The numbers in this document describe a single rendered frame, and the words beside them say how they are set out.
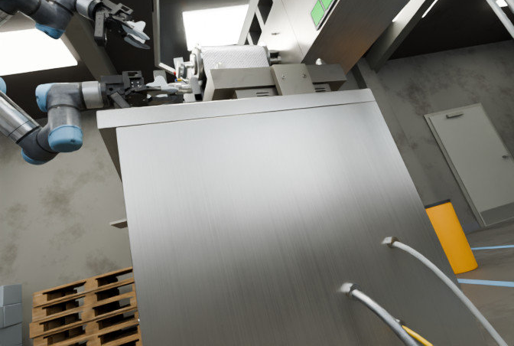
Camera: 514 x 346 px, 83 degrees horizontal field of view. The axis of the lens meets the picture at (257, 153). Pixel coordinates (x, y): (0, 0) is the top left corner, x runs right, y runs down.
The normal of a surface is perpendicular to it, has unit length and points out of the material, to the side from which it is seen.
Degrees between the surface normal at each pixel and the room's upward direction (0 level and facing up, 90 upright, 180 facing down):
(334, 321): 90
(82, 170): 90
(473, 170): 90
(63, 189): 90
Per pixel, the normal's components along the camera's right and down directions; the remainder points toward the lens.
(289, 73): 0.28, -0.39
